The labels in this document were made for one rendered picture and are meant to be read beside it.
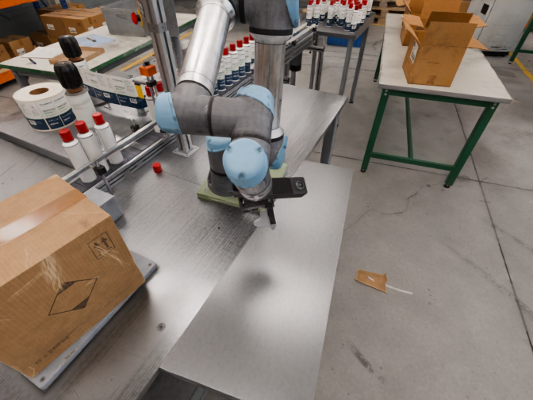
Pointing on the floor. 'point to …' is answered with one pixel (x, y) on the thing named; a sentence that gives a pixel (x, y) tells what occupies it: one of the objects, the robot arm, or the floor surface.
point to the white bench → (18, 67)
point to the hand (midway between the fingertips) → (272, 202)
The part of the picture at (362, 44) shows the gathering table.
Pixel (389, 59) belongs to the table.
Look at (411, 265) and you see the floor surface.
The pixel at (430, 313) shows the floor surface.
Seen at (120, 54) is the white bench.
